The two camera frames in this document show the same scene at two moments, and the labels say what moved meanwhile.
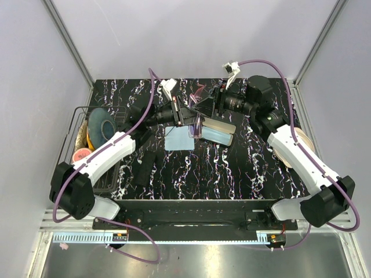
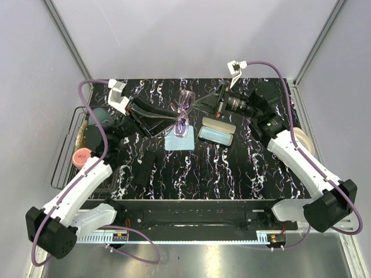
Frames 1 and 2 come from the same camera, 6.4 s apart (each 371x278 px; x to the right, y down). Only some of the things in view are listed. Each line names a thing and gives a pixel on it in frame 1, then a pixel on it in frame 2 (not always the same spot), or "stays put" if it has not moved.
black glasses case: (146, 159) stays put
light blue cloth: (215, 135) stays put
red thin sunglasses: (195, 126) to (186, 99)
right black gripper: (207, 106) stays put
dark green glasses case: (217, 131) stays put
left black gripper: (185, 113) to (150, 127)
